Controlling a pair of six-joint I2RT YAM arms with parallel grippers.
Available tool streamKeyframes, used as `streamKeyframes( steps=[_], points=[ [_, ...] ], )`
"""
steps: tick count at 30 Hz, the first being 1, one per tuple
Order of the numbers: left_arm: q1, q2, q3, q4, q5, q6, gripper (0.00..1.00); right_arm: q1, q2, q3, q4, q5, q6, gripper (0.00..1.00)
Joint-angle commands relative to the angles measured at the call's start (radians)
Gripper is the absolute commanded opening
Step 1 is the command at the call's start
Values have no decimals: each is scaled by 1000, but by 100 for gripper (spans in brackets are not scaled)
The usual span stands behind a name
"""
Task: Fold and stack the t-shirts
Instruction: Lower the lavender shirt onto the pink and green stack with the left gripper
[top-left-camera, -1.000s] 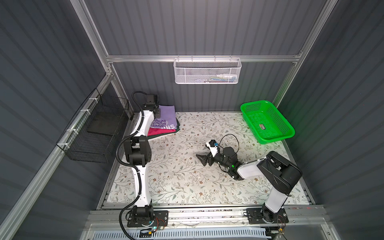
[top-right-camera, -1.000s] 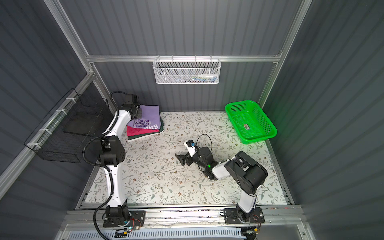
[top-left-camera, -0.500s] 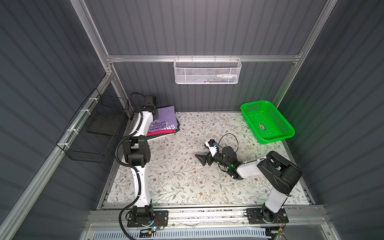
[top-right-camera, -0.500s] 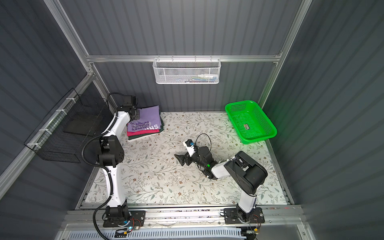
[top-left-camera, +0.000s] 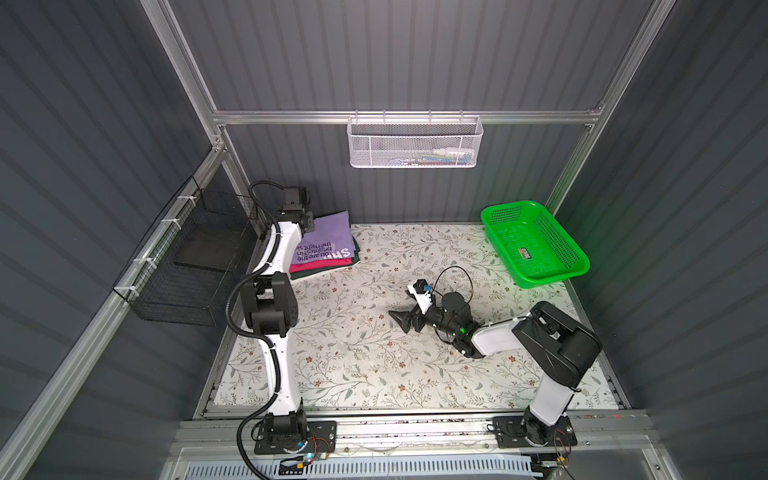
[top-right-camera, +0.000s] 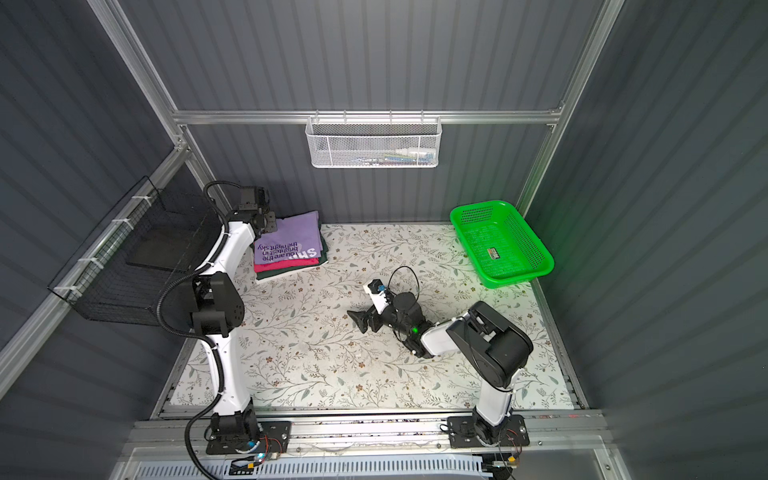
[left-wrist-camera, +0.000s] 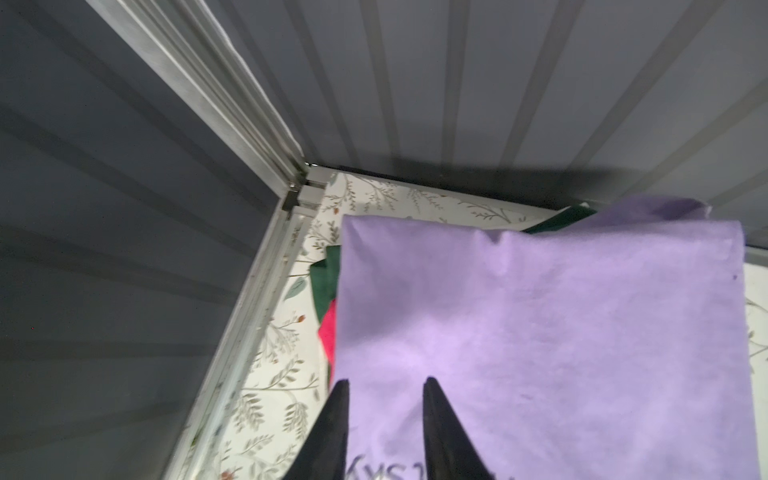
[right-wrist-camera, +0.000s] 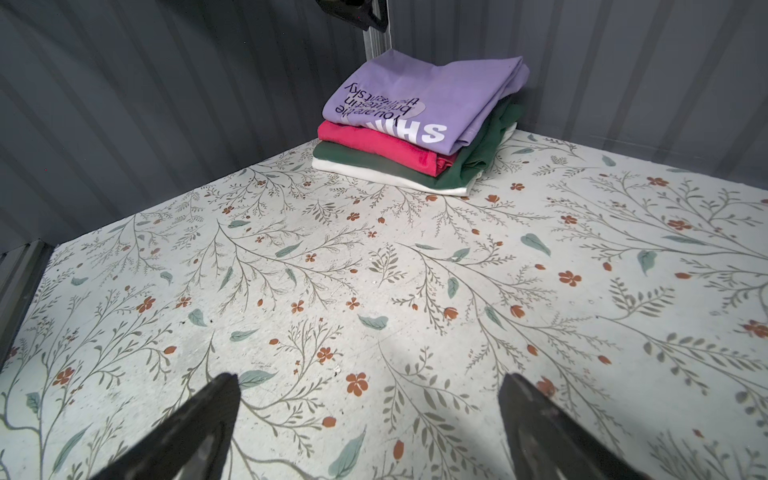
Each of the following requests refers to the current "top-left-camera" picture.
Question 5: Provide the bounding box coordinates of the purple t shirt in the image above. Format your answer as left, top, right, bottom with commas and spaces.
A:
291, 211, 356, 271

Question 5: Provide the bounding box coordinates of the green plastic basket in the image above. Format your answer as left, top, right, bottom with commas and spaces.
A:
481, 200, 591, 289

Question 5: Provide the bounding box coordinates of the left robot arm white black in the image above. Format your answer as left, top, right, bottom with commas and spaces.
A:
238, 203, 314, 417

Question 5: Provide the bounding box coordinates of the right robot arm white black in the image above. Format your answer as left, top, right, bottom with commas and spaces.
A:
388, 284, 603, 436

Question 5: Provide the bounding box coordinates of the folded magenta t shirt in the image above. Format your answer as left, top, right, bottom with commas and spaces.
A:
289, 257, 353, 273

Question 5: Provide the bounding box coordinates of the folded dark green t shirt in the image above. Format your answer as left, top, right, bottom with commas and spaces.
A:
291, 239, 360, 280

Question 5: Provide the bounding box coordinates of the floral table cloth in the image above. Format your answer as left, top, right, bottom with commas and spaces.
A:
212, 223, 622, 412

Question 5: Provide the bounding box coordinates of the white vented panel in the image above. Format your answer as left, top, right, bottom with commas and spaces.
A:
182, 454, 535, 480

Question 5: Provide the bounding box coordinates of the white spray bottle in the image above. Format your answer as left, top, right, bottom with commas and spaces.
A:
432, 148, 476, 163

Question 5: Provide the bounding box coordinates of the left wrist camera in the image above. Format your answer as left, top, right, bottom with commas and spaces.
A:
283, 186, 310, 210

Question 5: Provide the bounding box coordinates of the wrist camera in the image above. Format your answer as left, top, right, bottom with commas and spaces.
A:
283, 186, 310, 210
408, 279, 434, 314

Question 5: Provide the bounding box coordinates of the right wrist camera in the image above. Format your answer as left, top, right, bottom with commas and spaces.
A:
408, 279, 434, 314

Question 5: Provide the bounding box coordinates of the black corrugated cable conduit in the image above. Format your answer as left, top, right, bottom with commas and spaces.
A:
224, 180, 301, 480

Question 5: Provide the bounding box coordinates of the white wire mesh basket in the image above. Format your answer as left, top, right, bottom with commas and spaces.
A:
346, 115, 484, 169

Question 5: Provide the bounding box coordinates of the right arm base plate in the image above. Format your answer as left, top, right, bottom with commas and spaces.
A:
487, 415, 578, 450

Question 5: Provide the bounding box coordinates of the black wire basket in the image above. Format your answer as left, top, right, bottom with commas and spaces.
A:
113, 179, 258, 327

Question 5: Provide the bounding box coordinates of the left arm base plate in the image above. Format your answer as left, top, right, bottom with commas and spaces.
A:
251, 417, 338, 455

